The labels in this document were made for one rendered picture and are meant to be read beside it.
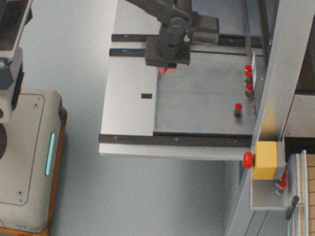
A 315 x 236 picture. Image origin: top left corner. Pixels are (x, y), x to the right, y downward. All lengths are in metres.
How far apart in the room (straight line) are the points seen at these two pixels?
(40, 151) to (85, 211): 0.34
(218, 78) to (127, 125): 0.29
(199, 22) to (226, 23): 0.55
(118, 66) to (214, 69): 0.27
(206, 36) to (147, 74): 0.44
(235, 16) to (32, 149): 0.96
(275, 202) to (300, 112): 0.28
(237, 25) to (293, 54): 0.67
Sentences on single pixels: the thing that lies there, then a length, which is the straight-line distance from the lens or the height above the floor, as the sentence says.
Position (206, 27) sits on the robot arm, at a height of 1.29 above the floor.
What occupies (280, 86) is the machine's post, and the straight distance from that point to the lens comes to 1.29.
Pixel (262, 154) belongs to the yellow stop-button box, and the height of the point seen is 1.03.
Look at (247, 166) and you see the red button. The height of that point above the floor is 1.00.
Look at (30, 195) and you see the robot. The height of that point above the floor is 0.28.
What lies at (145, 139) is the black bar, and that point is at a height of 0.90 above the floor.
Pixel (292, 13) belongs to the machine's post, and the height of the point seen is 1.48.
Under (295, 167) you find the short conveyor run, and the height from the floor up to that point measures 0.93.
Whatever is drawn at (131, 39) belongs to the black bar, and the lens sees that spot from 1.77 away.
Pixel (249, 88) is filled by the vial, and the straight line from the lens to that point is 1.65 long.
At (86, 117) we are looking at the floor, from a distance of 2.69.
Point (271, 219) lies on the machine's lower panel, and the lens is 2.00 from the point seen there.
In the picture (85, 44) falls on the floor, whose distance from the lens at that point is 2.93.
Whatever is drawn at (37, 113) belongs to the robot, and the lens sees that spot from 2.40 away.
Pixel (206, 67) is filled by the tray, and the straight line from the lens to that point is 1.73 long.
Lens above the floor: 2.27
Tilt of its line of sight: 59 degrees down
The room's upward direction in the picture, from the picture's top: 1 degrees counter-clockwise
